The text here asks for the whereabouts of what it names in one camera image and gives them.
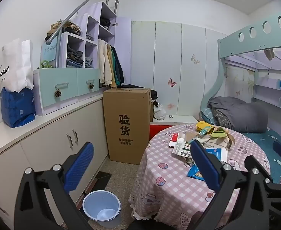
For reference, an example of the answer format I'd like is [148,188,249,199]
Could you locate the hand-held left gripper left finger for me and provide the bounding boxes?
[14,142,95,230]

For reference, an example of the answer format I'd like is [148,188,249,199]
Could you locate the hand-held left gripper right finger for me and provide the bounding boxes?
[190,140,272,230]

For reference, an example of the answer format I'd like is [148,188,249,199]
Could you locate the white and blue packet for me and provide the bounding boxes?
[204,148,228,163]

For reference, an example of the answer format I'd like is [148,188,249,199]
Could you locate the beige printed canvas bag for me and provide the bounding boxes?
[195,134,235,150]

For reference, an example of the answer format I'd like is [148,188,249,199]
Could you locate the white printed carton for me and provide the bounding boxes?
[172,139,192,158]

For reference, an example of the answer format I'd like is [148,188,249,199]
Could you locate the green and yellow packet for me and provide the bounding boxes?
[209,128,228,140]

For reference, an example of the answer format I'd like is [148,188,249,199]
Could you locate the blue plastic bin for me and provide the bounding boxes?
[83,190,122,228]

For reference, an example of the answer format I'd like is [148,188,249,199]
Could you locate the red and white box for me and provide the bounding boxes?
[168,132,180,148]

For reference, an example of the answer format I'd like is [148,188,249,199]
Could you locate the teal bed sheet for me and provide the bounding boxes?
[241,127,281,185]

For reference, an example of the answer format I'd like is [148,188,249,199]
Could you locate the cream low cabinet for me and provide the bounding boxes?
[0,91,109,230]

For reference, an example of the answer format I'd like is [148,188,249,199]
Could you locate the pink checked tablecloth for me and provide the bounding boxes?
[128,123,272,222]

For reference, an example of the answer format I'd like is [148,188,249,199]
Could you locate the grey duvet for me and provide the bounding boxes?
[208,96,268,133]

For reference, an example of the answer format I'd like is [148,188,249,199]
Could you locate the blue checked bedding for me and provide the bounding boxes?
[200,107,214,125]

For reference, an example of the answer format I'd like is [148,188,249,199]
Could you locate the red storage bench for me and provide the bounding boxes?
[149,116,198,144]

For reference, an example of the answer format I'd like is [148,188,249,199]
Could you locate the white plastic bag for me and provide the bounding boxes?
[153,104,166,121]

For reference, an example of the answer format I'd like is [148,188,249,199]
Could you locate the tall cardboard box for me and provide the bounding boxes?
[103,88,151,165]

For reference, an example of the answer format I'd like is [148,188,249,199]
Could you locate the blue plastic package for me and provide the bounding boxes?
[0,87,36,128]

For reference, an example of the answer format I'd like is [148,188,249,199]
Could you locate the mint drawer unit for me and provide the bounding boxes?
[33,67,100,116]

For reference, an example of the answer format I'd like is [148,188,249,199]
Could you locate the green hanging garment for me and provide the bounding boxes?
[110,45,120,87]

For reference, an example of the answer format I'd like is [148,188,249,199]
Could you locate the beige hanging object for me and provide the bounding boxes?
[265,48,275,61]

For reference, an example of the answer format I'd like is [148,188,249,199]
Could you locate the tan hanging garment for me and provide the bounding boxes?
[107,44,116,88]

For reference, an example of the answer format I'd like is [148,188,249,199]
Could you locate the dark hanging jacket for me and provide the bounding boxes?
[112,47,125,85]

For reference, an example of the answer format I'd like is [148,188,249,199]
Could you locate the cream hanging jacket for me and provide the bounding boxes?
[98,39,112,87]

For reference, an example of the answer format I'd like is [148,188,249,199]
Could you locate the dark folded clothes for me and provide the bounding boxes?
[67,50,84,63]

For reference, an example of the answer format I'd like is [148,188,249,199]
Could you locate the white wardrobe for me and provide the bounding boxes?
[131,21,227,122]

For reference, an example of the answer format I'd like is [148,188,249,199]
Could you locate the teal sign board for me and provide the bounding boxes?
[40,35,61,65]

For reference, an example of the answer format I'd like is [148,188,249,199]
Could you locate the purple wardrobe door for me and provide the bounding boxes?
[115,17,132,88]

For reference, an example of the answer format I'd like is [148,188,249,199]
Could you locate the white paper bag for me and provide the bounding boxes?
[0,38,34,93]

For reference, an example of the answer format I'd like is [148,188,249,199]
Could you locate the brown clothes pile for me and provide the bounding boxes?
[45,21,82,41]

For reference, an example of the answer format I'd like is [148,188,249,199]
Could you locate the purple cubby shelf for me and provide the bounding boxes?
[59,2,117,69]

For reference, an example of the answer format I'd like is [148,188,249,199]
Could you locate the grey metal handrail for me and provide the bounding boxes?
[45,0,119,67]

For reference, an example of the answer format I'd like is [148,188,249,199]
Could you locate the mint bunk bed frame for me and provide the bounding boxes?
[199,12,281,130]

